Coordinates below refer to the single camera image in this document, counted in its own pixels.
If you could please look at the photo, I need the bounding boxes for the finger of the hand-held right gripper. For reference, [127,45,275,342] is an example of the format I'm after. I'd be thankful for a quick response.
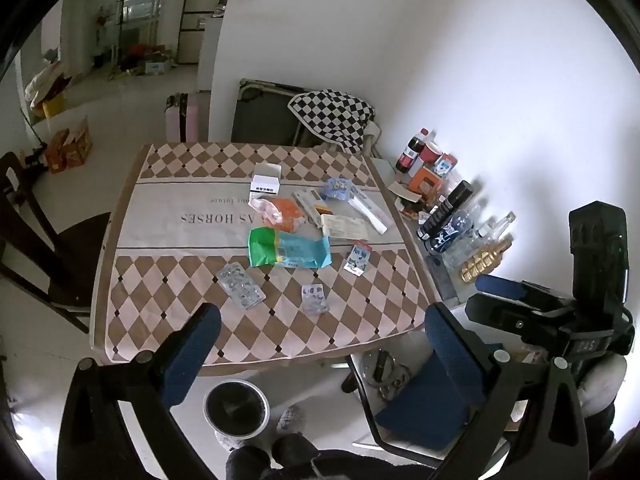
[475,274,572,311]
[464,292,531,343]

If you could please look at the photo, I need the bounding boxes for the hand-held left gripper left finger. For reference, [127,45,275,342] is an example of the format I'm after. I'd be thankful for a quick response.
[56,303,223,480]

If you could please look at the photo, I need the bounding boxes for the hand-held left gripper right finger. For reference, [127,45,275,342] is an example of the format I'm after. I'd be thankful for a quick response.
[425,302,590,480]

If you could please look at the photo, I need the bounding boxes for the round trash bin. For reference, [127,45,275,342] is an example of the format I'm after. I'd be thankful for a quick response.
[202,380,271,450]

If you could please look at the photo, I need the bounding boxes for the large silver blister pack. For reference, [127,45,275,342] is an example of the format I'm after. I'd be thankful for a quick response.
[216,262,266,310]

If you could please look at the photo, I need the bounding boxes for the white green medicine box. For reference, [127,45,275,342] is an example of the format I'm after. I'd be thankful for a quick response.
[320,214,370,241]

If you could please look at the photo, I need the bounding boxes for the person's right forearm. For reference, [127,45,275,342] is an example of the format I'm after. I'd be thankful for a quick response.
[574,354,632,461]

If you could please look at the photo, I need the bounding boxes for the gold bottle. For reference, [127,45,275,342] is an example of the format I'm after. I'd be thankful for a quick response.
[460,235,514,283]

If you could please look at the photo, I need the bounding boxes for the glass side table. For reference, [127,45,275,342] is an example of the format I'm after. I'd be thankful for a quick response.
[372,157,501,311]

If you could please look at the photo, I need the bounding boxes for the clear glass bottle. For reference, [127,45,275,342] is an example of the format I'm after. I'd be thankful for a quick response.
[475,211,516,242]

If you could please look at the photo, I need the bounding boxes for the dark blue white bottle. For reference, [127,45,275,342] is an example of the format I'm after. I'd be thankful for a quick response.
[427,210,473,256]

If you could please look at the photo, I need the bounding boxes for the blue seat metal chair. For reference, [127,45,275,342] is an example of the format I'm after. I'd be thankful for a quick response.
[342,345,523,466]

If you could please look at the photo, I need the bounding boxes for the silver metal hardware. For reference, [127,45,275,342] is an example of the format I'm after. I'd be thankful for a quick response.
[362,350,413,401]

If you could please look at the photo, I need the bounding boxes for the black spray can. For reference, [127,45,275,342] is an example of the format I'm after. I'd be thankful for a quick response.
[417,180,475,241]

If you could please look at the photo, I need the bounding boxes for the brown checked tablecloth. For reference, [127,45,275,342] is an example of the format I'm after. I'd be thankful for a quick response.
[90,142,441,367]

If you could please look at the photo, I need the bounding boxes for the grey slipper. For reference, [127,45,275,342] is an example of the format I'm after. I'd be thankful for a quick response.
[277,405,307,433]

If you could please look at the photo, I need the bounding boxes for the small silver blister pack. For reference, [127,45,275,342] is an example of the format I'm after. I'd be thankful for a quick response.
[300,283,330,315]

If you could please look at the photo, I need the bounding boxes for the green blue plastic bag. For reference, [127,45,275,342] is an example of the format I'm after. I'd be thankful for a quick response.
[248,227,332,269]

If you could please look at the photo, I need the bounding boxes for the small white sachet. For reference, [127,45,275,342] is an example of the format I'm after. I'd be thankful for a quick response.
[342,241,373,276]

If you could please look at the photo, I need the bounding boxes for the dark wooden chair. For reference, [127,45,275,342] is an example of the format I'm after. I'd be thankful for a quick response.
[0,152,113,333]

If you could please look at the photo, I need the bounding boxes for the red cup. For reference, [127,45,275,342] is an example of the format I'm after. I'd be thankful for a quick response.
[419,141,444,167]

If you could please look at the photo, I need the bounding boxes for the white long box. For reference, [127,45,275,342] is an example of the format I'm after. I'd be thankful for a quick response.
[350,185,390,235]

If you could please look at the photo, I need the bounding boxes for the pink plastic bag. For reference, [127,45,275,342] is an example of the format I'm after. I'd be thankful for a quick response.
[248,197,286,225]

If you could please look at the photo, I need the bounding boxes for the cola bottle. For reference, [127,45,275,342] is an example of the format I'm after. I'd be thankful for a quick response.
[395,127,430,175]

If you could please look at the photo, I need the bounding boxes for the orange packet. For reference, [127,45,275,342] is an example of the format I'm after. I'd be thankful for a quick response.
[272,197,307,232]

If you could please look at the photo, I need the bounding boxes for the small open white box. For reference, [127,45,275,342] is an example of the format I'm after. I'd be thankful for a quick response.
[250,162,284,195]

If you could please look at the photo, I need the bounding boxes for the blue white snack packet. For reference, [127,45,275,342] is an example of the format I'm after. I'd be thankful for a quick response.
[320,176,354,202]

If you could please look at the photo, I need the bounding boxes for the striped long box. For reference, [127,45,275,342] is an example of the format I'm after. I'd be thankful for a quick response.
[292,190,333,228]

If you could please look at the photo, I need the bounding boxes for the pink suitcase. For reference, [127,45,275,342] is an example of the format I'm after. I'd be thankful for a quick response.
[165,92,211,143]

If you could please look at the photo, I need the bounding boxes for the orange cardboard box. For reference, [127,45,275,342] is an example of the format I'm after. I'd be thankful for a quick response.
[45,129,71,175]
[65,117,94,167]

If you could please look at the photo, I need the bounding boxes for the black white checkered blanket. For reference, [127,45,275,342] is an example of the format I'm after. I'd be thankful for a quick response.
[287,89,377,156]

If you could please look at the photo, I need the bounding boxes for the dark folding bed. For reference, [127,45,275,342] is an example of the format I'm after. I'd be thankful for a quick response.
[231,78,321,146]

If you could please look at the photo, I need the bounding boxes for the yellow bin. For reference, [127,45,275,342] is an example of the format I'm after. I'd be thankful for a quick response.
[42,95,68,120]

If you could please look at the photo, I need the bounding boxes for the pile of floor clutter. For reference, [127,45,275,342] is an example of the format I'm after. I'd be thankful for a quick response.
[117,45,176,77]

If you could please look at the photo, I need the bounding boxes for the white refrigerator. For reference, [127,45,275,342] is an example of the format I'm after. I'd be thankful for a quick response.
[196,14,224,93]

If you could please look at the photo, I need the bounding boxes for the pile of bedding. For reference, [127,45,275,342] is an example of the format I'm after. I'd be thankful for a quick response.
[25,60,73,108]

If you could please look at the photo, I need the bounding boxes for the dark framed door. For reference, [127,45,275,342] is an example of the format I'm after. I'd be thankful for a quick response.
[177,0,237,66]

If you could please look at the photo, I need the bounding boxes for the coat rack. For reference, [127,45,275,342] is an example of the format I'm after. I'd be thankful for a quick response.
[107,0,136,81]

